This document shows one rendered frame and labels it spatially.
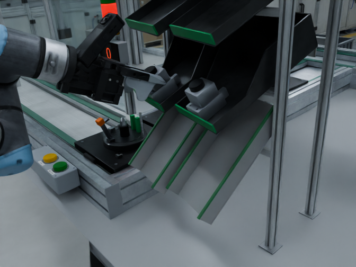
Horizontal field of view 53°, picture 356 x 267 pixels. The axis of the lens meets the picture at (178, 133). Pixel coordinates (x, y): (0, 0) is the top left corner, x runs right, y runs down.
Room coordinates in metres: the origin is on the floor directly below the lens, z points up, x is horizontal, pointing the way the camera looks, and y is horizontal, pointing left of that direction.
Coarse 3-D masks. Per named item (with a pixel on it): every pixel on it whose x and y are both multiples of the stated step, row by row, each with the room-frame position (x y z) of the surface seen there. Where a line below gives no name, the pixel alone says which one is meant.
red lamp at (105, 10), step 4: (104, 4) 1.21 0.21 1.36; (108, 4) 1.21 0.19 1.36; (112, 4) 1.21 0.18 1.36; (116, 4) 1.23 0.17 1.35; (104, 8) 1.21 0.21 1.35; (108, 8) 1.21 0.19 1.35; (112, 8) 1.21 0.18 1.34; (116, 8) 1.22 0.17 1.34; (104, 12) 1.21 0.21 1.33; (108, 12) 1.21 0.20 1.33; (112, 12) 1.21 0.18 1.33; (116, 12) 1.22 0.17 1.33
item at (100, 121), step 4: (96, 120) 0.96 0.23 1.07; (100, 120) 0.95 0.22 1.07; (104, 120) 0.97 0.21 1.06; (108, 120) 0.97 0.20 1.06; (100, 124) 0.95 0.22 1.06; (104, 124) 0.96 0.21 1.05; (104, 128) 0.96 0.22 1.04; (104, 132) 0.97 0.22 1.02; (108, 132) 0.97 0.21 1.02; (108, 136) 0.96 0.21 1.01
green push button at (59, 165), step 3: (57, 162) 0.90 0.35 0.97; (60, 162) 0.90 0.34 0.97; (63, 162) 0.90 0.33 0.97; (54, 165) 0.88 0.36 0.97; (57, 165) 0.88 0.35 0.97; (60, 165) 0.88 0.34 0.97; (63, 165) 0.88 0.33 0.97; (66, 165) 0.88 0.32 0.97; (54, 168) 0.87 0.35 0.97; (57, 168) 0.87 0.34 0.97; (60, 168) 0.86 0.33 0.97; (63, 168) 0.87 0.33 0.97; (57, 171) 0.86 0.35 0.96
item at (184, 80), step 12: (180, 48) 0.87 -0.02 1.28; (192, 48) 0.89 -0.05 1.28; (204, 48) 0.75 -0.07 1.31; (216, 48) 0.77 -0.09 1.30; (168, 60) 0.85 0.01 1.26; (180, 60) 0.87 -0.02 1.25; (192, 60) 0.85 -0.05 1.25; (204, 60) 0.75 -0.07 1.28; (168, 72) 0.85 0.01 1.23; (180, 72) 0.82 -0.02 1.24; (192, 72) 0.80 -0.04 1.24; (204, 72) 0.75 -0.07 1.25; (180, 84) 0.77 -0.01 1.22; (168, 96) 0.71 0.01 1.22; (180, 96) 0.72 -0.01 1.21; (156, 108) 0.73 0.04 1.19; (168, 108) 0.70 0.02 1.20
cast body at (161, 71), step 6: (150, 66) 0.76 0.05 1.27; (156, 66) 0.77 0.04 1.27; (150, 72) 0.74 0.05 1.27; (156, 72) 0.74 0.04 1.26; (162, 72) 0.74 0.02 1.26; (168, 78) 0.75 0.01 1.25; (174, 78) 0.77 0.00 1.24; (156, 84) 0.73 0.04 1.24; (168, 84) 0.75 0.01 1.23; (174, 84) 0.75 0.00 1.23; (156, 90) 0.73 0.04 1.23; (162, 90) 0.74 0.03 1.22; (168, 90) 0.75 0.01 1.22; (174, 90) 0.75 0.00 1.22; (150, 96) 0.73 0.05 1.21; (156, 96) 0.73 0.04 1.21; (162, 96) 0.74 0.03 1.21
